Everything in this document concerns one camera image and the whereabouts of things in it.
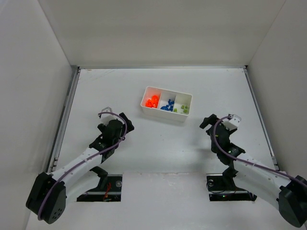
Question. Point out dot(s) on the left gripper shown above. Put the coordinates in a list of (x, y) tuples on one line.
[(127, 121)]

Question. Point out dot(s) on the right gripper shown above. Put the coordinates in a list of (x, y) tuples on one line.
[(208, 121)]

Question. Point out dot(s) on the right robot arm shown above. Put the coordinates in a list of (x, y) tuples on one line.
[(286, 193)]

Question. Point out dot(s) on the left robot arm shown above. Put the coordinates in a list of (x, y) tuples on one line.
[(50, 191)]

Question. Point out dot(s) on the white three-compartment tray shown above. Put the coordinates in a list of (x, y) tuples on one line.
[(166, 104)]

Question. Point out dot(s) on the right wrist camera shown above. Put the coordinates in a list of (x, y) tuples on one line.
[(232, 122)]

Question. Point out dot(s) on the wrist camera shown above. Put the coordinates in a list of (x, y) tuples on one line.
[(106, 115), (232, 122)]

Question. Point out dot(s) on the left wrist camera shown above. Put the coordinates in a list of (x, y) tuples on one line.
[(106, 115)]

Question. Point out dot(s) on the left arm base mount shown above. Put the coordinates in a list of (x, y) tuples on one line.
[(107, 189)]

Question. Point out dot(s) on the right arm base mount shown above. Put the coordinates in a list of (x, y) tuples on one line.
[(221, 187)]

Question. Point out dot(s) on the right aluminium table rail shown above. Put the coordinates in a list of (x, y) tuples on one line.
[(274, 160)]

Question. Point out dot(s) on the aluminium table rail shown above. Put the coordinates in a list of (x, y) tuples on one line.
[(274, 160), (63, 120)]

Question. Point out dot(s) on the left aluminium table rail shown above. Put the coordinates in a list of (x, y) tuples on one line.
[(63, 120)]

